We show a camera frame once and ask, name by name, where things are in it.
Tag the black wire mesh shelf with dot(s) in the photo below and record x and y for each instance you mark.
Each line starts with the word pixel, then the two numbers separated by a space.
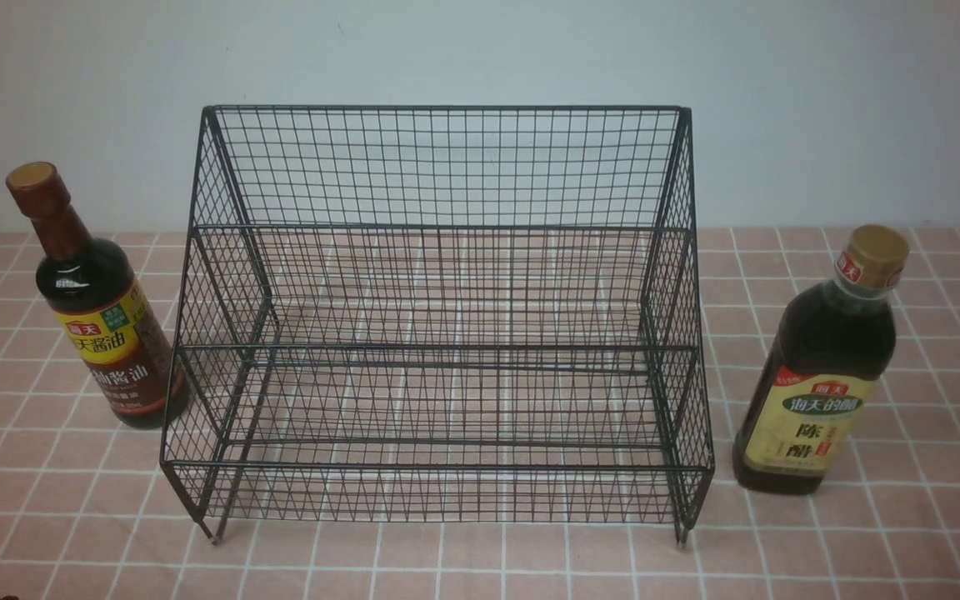
pixel 442 314

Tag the pink tiled table cloth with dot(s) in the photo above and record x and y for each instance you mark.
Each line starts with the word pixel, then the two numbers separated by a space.
pixel 86 514

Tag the soy sauce bottle brown cap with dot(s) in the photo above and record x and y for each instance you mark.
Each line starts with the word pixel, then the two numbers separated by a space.
pixel 91 287

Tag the vinegar bottle gold cap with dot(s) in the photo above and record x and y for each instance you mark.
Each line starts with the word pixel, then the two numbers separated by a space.
pixel 834 341

